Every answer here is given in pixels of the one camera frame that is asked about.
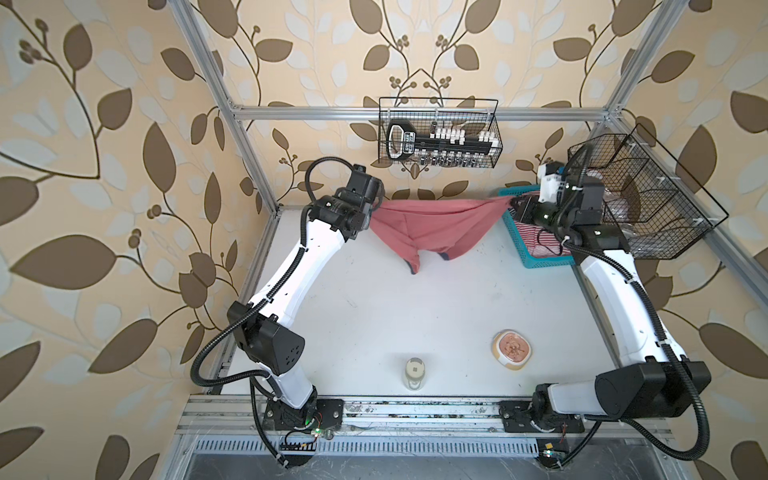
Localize black wire basket wall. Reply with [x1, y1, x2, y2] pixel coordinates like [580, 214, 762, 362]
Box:
[567, 124, 729, 260]
[378, 96, 503, 169]

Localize striped red white tank top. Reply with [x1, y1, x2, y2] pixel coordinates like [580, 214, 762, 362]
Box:
[513, 221, 571, 259]

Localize black wire basket right wall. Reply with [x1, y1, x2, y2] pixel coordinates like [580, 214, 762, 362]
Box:
[567, 124, 729, 260]

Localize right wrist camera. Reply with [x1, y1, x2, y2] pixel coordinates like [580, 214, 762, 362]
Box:
[537, 162, 565, 204]

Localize small clear jar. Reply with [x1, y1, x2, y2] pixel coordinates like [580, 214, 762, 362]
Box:
[403, 357, 426, 391]

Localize black wire basket back wall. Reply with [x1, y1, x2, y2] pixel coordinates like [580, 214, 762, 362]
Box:
[378, 96, 503, 169]

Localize teal plastic basket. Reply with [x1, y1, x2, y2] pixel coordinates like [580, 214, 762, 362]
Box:
[502, 206, 575, 269]

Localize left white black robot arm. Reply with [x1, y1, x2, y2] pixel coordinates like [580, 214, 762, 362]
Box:
[190, 158, 384, 431]

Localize beige round container pink lid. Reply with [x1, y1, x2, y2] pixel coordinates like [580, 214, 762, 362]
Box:
[491, 329, 532, 370]

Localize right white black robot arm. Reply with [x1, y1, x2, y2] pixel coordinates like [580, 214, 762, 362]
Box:
[500, 182, 711, 461]

